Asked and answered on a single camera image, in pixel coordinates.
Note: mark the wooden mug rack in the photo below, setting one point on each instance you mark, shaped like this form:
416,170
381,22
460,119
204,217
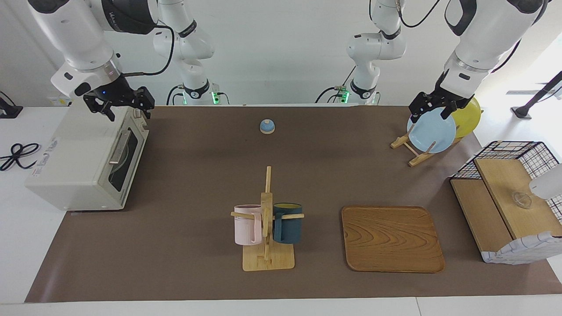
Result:
268,263

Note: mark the dark blue mug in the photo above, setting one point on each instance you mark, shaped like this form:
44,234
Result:
287,226

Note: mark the small black stand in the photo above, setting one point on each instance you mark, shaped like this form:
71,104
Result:
9,112

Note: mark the yellow plate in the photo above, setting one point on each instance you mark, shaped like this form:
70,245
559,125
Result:
469,120

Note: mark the low wooden shelf step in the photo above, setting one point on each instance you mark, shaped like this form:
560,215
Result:
478,210

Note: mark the white toaster oven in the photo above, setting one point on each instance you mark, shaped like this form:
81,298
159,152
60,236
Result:
70,162

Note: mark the small clear glass object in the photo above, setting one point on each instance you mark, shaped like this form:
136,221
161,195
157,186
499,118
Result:
522,200

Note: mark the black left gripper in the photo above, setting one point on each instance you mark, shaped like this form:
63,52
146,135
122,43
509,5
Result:
439,100

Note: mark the tall wooden shelf step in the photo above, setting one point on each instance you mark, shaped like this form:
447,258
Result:
505,184

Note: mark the white checked cloth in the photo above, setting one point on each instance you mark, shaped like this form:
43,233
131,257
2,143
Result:
522,252

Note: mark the black tripod stand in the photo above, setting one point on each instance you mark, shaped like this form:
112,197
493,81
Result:
522,113

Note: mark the white cylindrical object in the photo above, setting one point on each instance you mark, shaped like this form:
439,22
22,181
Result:
549,184

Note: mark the brown wooden tray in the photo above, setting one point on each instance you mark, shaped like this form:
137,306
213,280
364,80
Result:
390,239

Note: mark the wooden plate rack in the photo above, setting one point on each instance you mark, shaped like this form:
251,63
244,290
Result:
401,141

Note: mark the light blue plate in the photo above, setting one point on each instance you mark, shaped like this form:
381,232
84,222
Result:
432,131

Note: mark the brown table mat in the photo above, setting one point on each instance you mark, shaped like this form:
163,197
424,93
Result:
175,263

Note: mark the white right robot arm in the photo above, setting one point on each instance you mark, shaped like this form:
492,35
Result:
74,35

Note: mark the pink mug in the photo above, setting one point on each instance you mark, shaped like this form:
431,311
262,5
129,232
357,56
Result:
246,226

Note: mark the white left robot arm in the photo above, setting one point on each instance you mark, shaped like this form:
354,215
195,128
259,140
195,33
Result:
483,35

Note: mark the white wall socket box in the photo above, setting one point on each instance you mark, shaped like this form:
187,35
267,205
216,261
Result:
59,101

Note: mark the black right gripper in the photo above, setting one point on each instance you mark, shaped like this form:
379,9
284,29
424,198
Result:
116,94

